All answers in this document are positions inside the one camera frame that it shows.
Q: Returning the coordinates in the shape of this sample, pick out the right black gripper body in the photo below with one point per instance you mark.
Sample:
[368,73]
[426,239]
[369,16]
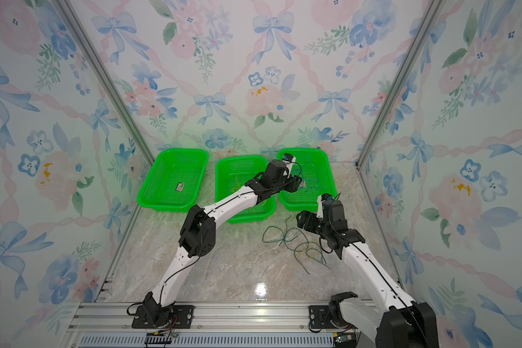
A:
[312,223]

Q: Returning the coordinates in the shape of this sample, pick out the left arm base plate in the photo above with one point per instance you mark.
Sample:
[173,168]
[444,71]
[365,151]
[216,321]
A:
[178,316]

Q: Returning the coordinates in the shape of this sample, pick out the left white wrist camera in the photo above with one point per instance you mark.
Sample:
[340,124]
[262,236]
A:
[289,161]

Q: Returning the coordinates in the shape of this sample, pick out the green plastic basket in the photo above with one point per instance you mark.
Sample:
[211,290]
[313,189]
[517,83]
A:
[231,174]
[315,170]
[171,167]

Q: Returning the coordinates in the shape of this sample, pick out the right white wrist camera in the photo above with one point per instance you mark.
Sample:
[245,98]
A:
[324,202]

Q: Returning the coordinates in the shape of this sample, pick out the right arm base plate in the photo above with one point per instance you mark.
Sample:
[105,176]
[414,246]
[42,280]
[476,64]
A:
[319,316]

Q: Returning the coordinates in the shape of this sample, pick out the right green plastic basket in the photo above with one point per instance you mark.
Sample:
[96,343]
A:
[315,170]

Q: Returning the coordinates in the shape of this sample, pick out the right aluminium corner post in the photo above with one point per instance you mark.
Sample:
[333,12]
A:
[415,48]

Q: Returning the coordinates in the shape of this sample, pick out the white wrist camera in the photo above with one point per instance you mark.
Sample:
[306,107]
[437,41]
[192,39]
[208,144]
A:
[289,161]
[324,202]

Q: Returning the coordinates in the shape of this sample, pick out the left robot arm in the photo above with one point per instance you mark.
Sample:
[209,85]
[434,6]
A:
[198,237]

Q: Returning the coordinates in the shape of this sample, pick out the left aluminium corner post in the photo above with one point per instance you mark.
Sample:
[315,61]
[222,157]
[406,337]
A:
[70,18]

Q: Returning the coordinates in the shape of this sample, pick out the middle green plastic basket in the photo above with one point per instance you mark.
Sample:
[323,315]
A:
[231,174]

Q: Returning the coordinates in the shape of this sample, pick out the left green plastic basket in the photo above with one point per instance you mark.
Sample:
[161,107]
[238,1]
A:
[171,167]

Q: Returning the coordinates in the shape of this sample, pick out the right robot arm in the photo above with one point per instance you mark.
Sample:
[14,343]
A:
[396,320]

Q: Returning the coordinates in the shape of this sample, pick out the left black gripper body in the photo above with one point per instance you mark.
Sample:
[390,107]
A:
[289,185]

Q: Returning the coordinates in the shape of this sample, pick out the aluminium corner post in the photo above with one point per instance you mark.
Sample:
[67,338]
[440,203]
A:
[415,48]
[70,18]

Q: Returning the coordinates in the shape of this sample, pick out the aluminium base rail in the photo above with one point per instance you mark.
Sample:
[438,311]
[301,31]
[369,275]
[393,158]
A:
[214,324]

